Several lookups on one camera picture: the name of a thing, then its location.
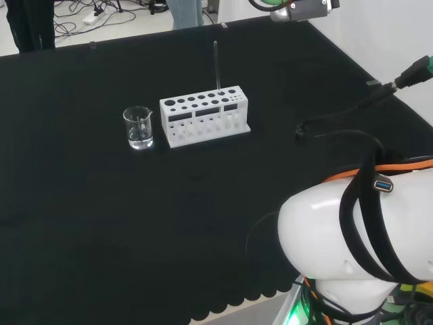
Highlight clear glass rod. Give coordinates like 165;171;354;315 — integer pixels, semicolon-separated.
212;40;224;118

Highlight white test tube rack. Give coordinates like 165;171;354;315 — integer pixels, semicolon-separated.
159;85;252;149

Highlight clear glass beaker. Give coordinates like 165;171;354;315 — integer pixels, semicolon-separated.
122;106;155;150

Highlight black bench cloth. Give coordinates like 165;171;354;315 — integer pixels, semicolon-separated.
0;18;433;325

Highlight person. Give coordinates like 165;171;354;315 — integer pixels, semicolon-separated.
5;0;57;54
166;0;206;30

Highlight black plug with blue port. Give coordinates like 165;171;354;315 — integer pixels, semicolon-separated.
373;174;396;194

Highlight thin black cable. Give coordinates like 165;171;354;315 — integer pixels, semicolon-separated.
246;210;281;272

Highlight orange cable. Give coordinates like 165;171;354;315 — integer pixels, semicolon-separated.
323;158;433;183

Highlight black floor cable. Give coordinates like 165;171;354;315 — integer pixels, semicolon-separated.
53;0;170;38

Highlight black cable with green plug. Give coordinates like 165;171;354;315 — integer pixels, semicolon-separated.
295;55;433;160

